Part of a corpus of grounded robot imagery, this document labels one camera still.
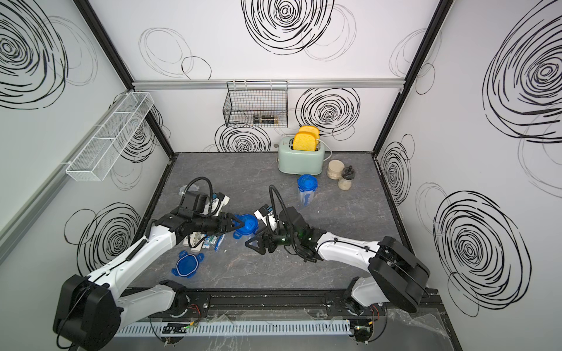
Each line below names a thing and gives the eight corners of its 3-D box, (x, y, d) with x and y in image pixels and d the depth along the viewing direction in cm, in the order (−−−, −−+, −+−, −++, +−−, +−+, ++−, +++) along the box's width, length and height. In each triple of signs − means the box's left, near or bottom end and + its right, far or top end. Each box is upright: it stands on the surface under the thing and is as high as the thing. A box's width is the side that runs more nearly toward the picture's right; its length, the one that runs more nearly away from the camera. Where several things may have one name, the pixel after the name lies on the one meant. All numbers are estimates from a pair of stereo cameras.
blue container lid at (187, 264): (171, 275, 82) (169, 273, 80) (182, 251, 88) (180, 249, 86) (196, 279, 81) (194, 277, 79) (205, 255, 87) (203, 253, 85)
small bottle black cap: (339, 190, 107) (344, 175, 98) (337, 180, 111) (342, 165, 102) (350, 190, 107) (356, 175, 98) (348, 180, 111) (354, 165, 102)
